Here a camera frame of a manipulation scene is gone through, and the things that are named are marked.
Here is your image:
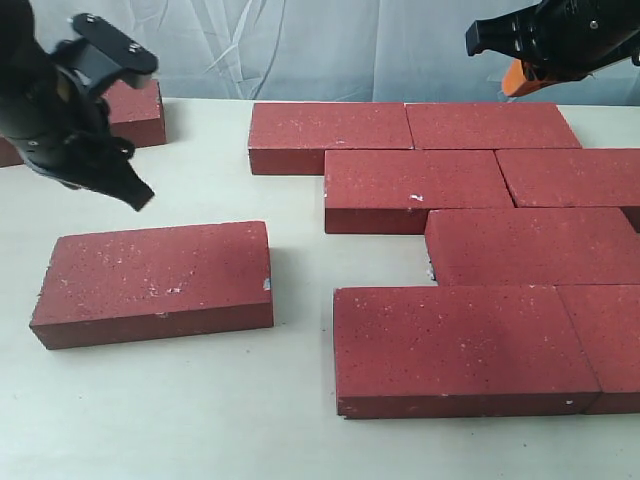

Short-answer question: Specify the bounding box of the red brick chipped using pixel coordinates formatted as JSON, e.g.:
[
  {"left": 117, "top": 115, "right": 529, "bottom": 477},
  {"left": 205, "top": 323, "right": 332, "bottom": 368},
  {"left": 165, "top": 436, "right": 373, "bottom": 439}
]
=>
[{"left": 29, "top": 221, "right": 275, "bottom": 350}]

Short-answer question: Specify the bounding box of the red brick second row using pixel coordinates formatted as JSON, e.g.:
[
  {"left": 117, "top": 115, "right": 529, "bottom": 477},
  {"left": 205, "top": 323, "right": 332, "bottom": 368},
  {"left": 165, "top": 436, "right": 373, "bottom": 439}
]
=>
[
  {"left": 324, "top": 150, "right": 514, "bottom": 235},
  {"left": 495, "top": 148, "right": 639, "bottom": 229}
]

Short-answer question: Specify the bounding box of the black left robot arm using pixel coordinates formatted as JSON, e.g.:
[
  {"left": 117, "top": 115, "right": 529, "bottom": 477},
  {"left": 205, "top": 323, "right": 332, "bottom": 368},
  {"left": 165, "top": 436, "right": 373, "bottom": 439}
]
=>
[{"left": 1, "top": 1, "right": 158, "bottom": 211}]

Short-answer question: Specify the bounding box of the red brick back row right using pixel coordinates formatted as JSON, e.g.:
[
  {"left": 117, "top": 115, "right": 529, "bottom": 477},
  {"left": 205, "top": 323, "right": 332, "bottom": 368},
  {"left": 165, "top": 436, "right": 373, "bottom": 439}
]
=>
[{"left": 405, "top": 102, "right": 581, "bottom": 150}]

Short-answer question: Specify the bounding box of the red brick third row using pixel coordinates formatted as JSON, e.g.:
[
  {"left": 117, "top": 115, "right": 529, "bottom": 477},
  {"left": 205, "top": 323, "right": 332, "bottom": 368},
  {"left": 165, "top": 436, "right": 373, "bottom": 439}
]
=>
[{"left": 425, "top": 207, "right": 639, "bottom": 286}]

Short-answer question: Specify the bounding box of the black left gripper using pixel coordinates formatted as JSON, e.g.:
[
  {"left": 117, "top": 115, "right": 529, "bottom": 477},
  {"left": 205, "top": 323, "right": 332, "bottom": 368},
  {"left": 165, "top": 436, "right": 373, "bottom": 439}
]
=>
[{"left": 9, "top": 72, "right": 154, "bottom": 211}]

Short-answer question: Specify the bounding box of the red brick front left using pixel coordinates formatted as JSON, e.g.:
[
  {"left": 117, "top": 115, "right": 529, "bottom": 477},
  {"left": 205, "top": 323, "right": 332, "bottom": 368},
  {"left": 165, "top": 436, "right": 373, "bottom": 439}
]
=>
[{"left": 333, "top": 285, "right": 601, "bottom": 419}]

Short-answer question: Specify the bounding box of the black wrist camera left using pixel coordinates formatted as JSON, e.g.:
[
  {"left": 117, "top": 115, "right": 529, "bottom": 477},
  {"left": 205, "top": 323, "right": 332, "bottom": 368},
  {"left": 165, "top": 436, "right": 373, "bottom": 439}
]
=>
[{"left": 50, "top": 13, "right": 158, "bottom": 97}]

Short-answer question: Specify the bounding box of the red brick back row left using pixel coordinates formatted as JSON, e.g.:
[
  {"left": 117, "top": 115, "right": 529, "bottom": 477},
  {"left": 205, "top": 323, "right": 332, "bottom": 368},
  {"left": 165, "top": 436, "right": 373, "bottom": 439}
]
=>
[{"left": 248, "top": 102, "right": 414, "bottom": 176}]

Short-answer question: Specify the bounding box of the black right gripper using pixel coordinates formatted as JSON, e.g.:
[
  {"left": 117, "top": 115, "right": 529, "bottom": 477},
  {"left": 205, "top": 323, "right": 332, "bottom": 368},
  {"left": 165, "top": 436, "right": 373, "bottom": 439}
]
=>
[{"left": 465, "top": 0, "right": 639, "bottom": 98}]

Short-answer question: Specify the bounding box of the red brick front right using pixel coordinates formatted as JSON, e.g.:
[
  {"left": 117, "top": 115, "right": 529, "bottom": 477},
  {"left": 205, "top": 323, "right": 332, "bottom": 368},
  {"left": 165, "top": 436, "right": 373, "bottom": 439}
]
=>
[{"left": 557, "top": 285, "right": 639, "bottom": 415}]

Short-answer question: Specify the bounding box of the white backdrop cloth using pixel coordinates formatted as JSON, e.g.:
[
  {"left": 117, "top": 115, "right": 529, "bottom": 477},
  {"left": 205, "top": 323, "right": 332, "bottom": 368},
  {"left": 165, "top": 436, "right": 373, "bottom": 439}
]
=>
[{"left": 24, "top": 0, "right": 640, "bottom": 107}]

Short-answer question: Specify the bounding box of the red brick far left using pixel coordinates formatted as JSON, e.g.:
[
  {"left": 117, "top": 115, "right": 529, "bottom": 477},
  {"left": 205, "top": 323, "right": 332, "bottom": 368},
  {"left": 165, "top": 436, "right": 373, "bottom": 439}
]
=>
[{"left": 0, "top": 79, "right": 168, "bottom": 169}]

